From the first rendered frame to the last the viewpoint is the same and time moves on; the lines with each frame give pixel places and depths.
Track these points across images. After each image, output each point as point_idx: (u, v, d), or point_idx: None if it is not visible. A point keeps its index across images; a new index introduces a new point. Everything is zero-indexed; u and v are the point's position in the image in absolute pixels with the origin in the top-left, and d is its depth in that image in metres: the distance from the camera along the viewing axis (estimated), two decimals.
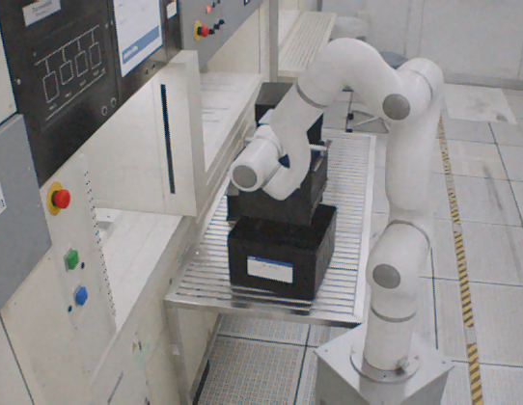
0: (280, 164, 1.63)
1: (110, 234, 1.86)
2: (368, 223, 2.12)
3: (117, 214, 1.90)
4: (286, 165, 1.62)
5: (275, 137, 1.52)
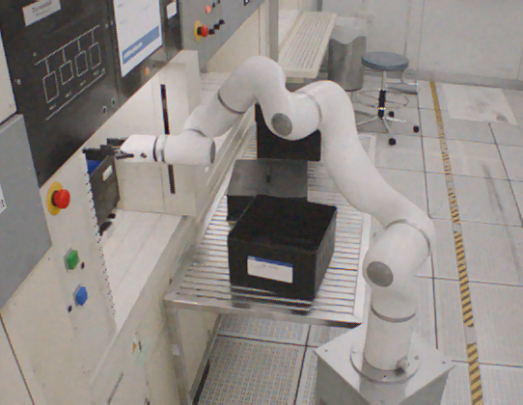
0: (94, 166, 1.75)
1: (110, 234, 1.86)
2: (368, 223, 2.12)
3: (117, 214, 1.90)
4: (96, 164, 1.76)
5: (153, 138, 1.67)
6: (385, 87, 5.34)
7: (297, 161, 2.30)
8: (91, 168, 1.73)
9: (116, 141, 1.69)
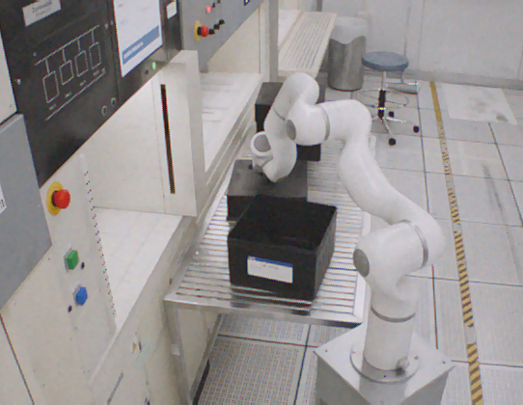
0: None
1: None
2: (368, 223, 2.12)
3: None
4: None
5: None
6: (385, 87, 5.34)
7: (297, 161, 2.30)
8: None
9: (262, 173, 2.16)
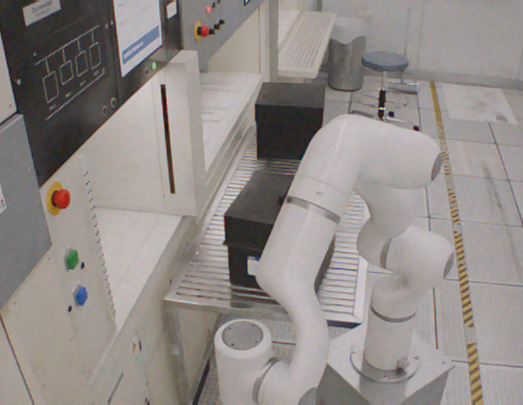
0: None
1: None
2: None
3: None
4: None
5: None
6: (385, 87, 5.34)
7: None
8: None
9: None
